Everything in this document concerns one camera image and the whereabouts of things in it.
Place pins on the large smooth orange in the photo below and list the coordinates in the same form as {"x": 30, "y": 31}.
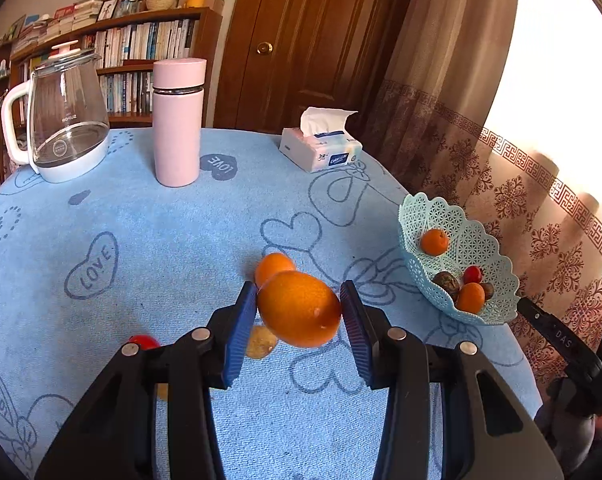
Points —
{"x": 299, "y": 310}

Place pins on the white tissue pack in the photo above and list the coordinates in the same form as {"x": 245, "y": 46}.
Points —
{"x": 321, "y": 150}

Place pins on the small woven basket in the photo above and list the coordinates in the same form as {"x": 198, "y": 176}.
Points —
{"x": 161, "y": 0}

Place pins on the small photo frame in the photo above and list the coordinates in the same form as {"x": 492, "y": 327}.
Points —
{"x": 108, "y": 9}

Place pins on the red cherry tomato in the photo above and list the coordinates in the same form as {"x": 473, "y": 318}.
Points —
{"x": 145, "y": 342}
{"x": 472, "y": 274}

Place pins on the light blue lattice basket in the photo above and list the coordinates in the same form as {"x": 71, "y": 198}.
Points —
{"x": 481, "y": 245}

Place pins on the yellow cylinder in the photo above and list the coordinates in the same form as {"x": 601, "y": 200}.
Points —
{"x": 196, "y": 0}

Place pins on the beige patterned curtain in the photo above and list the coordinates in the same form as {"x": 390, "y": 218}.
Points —
{"x": 481, "y": 135}

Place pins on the brown wooden door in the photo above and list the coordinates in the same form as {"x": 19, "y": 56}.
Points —
{"x": 311, "y": 35}

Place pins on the blue printed tablecloth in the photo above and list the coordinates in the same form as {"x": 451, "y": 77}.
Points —
{"x": 131, "y": 220}

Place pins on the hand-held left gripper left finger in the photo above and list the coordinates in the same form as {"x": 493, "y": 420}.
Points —
{"x": 241, "y": 330}

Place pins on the person's right forearm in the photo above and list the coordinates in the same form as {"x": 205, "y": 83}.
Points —
{"x": 566, "y": 435}

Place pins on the brass door knob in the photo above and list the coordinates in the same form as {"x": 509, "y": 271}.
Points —
{"x": 264, "y": 48}

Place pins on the brown wooden bookcase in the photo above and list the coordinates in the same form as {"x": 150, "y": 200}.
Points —
{"x": 126, "y": 67}

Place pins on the pink thermos bottle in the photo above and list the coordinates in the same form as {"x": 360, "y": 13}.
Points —
{"x": 177, "y": 125}

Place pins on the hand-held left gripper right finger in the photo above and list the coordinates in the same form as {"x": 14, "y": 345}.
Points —
{"x": 356, "y": 330}

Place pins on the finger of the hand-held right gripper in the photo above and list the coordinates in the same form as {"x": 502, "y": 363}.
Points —
{"x": 531, "y": 310}

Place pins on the small orange mandarin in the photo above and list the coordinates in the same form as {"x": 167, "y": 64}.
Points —
{"x": 434, "y": 241}

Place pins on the large tan longan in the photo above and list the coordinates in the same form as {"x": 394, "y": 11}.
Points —
{"x": 260, "y": 342}

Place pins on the wrinkled orange mandarin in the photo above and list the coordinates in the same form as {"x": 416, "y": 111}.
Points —
{"x": 273, "y": 266}

